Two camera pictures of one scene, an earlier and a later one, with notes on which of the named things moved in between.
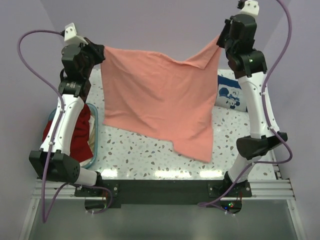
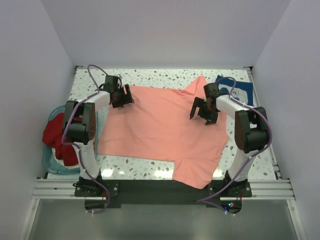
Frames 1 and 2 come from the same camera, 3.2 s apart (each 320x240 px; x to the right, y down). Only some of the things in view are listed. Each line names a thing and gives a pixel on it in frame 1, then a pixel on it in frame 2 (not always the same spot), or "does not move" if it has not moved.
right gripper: [220, 41] to [198, 102]
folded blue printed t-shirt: [229, 94] does not move
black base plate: [218, 194] does not move
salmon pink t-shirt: [171, 99] to [157, 128]
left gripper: [98, 50] to [127, 98]
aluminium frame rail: [276, 189] does not move
